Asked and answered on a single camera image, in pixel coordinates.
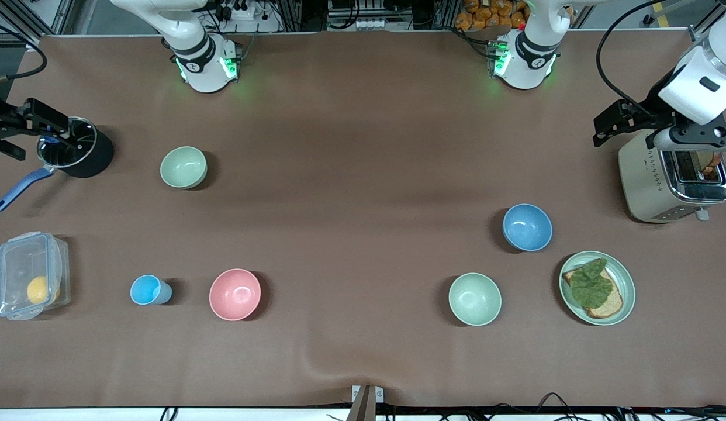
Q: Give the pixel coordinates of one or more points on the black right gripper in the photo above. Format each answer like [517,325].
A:
[2,120]

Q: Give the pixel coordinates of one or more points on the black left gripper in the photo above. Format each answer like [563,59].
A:
[647,118]

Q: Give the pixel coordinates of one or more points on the blue bowl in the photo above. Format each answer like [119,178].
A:
[527,227]

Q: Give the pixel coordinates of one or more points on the light green bowl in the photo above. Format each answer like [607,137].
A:
[183,167]
[474,299]

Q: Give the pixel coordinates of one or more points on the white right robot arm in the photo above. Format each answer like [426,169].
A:
[199,52]

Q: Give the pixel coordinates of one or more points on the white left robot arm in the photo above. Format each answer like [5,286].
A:
[529,52]

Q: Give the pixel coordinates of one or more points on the pink bowl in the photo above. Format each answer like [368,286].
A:
[235,294]

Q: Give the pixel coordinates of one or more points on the glass pot lid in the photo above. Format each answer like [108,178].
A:
[71,155]

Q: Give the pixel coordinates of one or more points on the cream and chrome toaster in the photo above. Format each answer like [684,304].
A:
[643,181]

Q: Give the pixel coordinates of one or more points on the toast slice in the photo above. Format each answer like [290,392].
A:
[708,165]

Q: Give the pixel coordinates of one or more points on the clear plastic food container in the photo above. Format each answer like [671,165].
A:
[15,263]

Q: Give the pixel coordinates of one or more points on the yellow lemon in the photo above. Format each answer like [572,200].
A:
[40,290]

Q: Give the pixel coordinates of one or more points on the green lettuce leaf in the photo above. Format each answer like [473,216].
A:
[591,283]

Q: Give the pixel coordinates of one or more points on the bag of orange snacks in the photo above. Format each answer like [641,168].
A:
[491,14]

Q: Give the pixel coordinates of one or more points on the light green plate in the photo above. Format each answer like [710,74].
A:
[627,292]

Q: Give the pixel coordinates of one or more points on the slice of brown bread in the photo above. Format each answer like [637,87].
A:
[611,304]

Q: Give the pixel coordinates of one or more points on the light blue cup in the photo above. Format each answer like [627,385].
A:
[147,290]

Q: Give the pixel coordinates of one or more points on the white power strip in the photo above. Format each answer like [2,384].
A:
[363,24]
[240,10]

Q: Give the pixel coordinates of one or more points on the aluminium frame profile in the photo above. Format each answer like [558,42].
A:
[24,17]

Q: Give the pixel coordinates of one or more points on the metal table edge bracket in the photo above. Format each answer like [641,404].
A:
[377,394]

